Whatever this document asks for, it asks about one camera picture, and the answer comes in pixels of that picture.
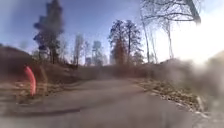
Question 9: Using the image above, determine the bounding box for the brown earth slope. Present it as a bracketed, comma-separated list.
[0, 44, 84, 101]

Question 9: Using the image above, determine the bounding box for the large bare tree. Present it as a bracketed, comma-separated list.
[139, 0, 203, 64]

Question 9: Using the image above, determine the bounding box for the grey asphalt path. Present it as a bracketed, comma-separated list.
[0, 78, 224, 128]

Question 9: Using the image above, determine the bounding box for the group of pine trees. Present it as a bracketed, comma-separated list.
[108, 19, 145, 66]

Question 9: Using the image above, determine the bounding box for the row of thin trees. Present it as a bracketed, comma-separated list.
[64, 33, 109, 67]

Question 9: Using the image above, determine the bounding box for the dark tall conifer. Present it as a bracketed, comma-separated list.
[32, 0, 65, 65]

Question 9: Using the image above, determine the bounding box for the leaf-littered verge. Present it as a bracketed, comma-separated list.
[133, 78, 209, 113]

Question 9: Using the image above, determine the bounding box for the orange-red post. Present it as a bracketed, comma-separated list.
[23, 65, 37, 98]

